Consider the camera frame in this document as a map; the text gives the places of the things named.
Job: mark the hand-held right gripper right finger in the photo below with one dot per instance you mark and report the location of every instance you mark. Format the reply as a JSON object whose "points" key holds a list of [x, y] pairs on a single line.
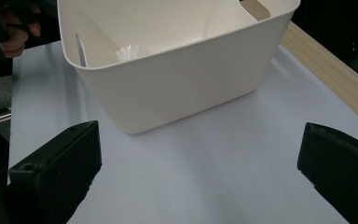
{"points": [[345, 168]]}

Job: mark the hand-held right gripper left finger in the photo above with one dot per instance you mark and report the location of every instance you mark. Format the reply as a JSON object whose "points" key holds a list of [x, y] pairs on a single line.
{"points": [[59, 168]]}

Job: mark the white plastic storage bin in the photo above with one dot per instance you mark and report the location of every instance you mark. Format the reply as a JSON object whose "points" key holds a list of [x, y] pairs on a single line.
{"points": [[183, 77]]}

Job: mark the white table mat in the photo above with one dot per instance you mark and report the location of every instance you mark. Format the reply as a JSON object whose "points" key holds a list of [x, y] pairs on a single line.
{"points": [[199, 171]]}

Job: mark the metal floor rail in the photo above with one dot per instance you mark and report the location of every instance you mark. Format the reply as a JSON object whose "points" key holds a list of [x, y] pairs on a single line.
{"points": [[0, 118]]}

